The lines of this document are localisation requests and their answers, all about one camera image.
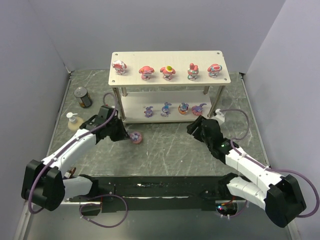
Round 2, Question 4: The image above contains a pink toy yellow hat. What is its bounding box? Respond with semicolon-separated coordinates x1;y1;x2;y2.
160;65;176;81

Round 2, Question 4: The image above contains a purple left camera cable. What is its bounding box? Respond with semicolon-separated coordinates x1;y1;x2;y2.
27;92;118;215

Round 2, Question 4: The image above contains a beige pump lotion bottle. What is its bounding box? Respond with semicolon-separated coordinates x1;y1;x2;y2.
66;112;84;132

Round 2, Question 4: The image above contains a purple spotted toy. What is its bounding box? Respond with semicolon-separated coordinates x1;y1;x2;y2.
130;131;143;144

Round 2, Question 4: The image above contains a purple white toy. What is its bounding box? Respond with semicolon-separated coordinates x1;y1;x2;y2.
160;102;172;117

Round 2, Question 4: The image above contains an orange base purple toy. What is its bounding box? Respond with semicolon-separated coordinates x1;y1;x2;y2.
178;102;189;115

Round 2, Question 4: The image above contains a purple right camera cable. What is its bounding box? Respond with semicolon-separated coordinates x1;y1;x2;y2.
219;108;317;218

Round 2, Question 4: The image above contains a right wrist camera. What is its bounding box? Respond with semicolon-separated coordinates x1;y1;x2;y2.
213;108;226;125

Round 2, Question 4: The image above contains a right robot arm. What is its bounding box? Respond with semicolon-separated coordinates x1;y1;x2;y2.
187;116;307;228

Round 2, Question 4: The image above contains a purple loop cable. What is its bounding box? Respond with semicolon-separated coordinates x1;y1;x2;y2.
79;194;129;228

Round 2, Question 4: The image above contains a dark soda can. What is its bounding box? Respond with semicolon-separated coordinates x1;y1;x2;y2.
73;86;93;108

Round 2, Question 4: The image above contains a red bunny ear toy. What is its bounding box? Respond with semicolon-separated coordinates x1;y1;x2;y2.
187;63;199;81

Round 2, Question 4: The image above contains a purple camera cable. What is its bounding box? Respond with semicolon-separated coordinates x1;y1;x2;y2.
219;108;317;218
27;92;118;215

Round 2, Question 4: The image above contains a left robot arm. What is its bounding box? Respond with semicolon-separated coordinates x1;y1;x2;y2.
21;105;130;211

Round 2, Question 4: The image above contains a pink purple toy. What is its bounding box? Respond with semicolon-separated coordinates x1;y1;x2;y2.
191;103;206;117

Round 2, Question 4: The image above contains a pink white toy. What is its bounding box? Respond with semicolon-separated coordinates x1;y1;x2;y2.
111;60;127;75

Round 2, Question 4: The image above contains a small electronics board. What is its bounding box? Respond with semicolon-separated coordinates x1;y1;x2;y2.
216;202;238;217

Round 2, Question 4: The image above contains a black front base bar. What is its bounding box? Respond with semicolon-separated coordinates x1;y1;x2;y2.
70;173;244;213

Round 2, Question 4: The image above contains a pink blue goggles toy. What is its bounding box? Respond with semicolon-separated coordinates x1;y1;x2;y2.
207;63;223;78

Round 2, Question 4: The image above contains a white two-tier shelf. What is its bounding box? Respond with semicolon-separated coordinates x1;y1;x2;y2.
108;50;231;124

